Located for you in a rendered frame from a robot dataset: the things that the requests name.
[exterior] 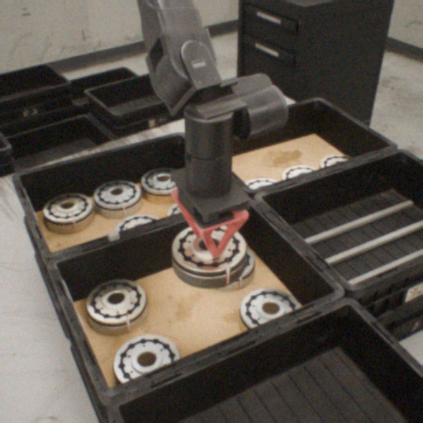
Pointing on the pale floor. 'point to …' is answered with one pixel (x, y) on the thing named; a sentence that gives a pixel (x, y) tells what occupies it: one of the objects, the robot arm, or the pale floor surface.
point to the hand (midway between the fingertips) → (208, 240)
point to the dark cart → (316, 49)
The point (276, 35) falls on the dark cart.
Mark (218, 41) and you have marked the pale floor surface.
